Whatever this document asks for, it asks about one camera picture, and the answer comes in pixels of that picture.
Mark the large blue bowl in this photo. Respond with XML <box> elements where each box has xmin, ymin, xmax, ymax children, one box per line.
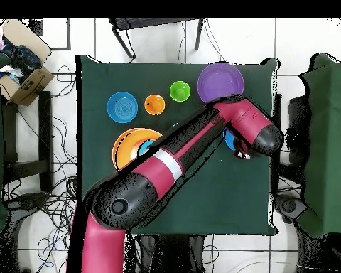
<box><xmin>222</xmin><ymin>127</ymin><xmax>237</xmax><ymax>152</ymax></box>

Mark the orange cup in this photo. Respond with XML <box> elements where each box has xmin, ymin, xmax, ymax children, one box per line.
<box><xmin>144</xmin><ymin>94</ymin><xmax>166</xmax><ymax>117</ymax></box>

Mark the large purple bowl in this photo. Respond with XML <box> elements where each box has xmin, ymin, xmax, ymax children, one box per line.
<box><xmin>197</xmin><ymin>62</ymin><xmax>245</xmax><ymax>104</ymax></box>

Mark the black equipment case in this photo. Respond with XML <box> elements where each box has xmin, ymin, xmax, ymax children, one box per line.
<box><xmin>288</xmin><ymin>95</ymin><xmax>312</xmax><ymax>167</ymax></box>

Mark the green cup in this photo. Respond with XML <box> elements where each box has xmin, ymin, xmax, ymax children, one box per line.
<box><xmin>169</xmin><ymin>80</ymin><xmax>192</xmax><ymax>102</ymax></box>

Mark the tangle of black cables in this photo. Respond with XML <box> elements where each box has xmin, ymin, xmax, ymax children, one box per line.
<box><xmin>5</xmin><ymin>64</ymin><xmax>137</xmax><ymax>273</ymax></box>

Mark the black metal chair frame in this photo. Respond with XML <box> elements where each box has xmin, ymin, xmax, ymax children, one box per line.
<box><xmin>108</xmin><ymin>17</ymin><xmax>205</xmax><ymax>60</ymax></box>

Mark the blue ribbed-bottom bowl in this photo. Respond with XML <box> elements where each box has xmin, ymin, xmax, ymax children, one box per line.
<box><xmin>106</xmin><ymin>91</ymin><xmax>139</xmax><ymax>124</ymax></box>

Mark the black square floor frame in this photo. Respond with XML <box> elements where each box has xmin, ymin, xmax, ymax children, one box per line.
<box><xmin>28</xmin><ymin>18</ymin><xmax>72</xmax><ymax>51</ymax></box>

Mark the dark green tablecloth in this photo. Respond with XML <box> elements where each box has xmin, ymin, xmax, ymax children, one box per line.
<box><xmin>75</xmin><ymin>54</ymin><xmax>281</xmax><ymax>237</ymax></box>

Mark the small cyan bowl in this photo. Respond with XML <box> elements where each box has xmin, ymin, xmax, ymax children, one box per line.
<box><xmin>138</xmin><ymin>139</ymin><xmax>157</xmax><ymax>156</ymax></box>

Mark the dark blue cloth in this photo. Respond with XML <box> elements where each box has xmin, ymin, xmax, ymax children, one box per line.
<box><xmin>1</xmin><ymin>39</ymin><xmax>42</xmax><ymax>77</ymax></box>

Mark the cardboard box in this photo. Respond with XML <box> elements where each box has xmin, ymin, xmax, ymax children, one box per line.
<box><xmin>0</xmin><ymin>18</ymin><xmax>55</xmax><ymax>107</ymax></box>

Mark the black bench frame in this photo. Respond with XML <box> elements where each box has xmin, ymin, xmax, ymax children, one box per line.
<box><xmin>1</xmin><ymin>90</ymin><xmax>54</xmax><ymax>193</ymax></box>

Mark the black pedestal foot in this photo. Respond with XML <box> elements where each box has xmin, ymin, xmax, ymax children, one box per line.
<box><xmin>4</xmin><ymin>191</ymin><xmax>49</xmax><ymax>213</ymax></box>
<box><xmin>274</xmin><ymin>193</ymin><xmax>308</xmax><ymax>224</ymax></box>

